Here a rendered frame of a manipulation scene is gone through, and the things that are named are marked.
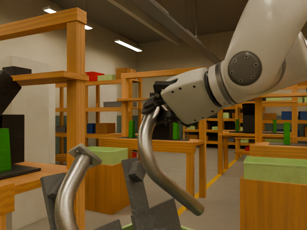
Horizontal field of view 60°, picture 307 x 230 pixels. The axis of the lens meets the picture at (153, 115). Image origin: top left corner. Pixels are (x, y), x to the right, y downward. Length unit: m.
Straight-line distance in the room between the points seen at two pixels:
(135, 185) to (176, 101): 0.21
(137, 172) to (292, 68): 0.35
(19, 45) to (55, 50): 1.18
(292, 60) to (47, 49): 8.18
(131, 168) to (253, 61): 0.35
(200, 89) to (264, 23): 0.17
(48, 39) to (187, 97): 8.13
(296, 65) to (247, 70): 0.09
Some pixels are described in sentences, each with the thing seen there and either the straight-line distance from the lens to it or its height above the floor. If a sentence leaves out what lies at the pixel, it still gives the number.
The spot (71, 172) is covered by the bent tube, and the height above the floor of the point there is 1.15.
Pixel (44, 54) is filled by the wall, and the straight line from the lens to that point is 8.36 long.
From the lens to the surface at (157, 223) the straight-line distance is 0.62.
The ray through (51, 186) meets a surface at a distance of 0.52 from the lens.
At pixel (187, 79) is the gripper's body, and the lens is 0.51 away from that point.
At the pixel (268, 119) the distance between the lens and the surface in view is 7.78.
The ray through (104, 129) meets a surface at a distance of 5.95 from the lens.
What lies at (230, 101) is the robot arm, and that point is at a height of 1.28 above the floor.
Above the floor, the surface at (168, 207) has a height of 1.03.
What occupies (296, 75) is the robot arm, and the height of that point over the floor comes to 1.31.
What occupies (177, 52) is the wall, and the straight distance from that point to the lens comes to 11.86.
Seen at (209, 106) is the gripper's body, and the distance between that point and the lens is 0.52.
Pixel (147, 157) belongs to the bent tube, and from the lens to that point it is 0.54.
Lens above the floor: 1.25
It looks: level
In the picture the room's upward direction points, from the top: straight up
